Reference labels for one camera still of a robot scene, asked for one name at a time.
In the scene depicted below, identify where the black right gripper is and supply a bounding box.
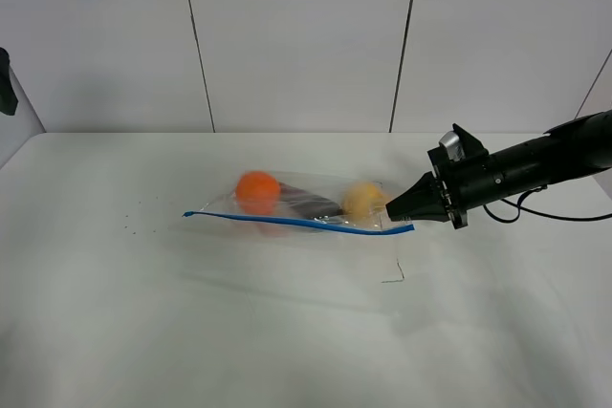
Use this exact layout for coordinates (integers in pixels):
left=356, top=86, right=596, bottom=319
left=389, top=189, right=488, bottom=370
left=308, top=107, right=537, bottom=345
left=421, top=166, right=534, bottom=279
left=385, top=145, right=492, bottom=229

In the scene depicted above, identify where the dark purple toy eggplant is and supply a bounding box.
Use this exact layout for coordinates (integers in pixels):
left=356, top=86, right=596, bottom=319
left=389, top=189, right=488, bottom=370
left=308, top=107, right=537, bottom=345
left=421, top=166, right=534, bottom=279
left=279, top=183, right=344, bottom=224

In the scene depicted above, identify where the orange toy fruit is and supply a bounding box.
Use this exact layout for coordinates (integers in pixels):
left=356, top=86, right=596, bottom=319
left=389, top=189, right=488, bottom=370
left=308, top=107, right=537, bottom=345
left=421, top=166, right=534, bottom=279
left=235, top=171, right=281, bottom=216

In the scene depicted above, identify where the clear zip bag blue seal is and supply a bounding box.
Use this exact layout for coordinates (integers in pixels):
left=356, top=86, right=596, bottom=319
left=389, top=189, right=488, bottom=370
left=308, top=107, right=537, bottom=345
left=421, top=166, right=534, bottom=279
left=183, top=170, right=414, bottom=236

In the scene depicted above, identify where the yellow toy pear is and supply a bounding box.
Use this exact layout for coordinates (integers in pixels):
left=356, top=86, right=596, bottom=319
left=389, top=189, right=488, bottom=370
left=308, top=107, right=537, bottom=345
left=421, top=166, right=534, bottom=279
left=341, top=182, right=391, bottom=221

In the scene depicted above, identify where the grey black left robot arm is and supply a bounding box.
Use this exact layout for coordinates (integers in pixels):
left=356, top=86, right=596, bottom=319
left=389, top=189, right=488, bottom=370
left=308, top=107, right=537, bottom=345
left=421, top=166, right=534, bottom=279
left=0, top=48, right=18, bottom=116

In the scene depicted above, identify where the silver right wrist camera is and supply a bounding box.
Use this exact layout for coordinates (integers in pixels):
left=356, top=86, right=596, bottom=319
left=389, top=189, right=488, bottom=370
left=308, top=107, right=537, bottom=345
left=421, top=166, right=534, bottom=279
left=439, top=123, right=489, bottom=162

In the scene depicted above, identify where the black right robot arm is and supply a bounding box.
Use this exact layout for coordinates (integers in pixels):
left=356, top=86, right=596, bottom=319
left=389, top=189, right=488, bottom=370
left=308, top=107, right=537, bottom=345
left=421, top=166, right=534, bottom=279
left=386, top=111, right=611, bottom=229

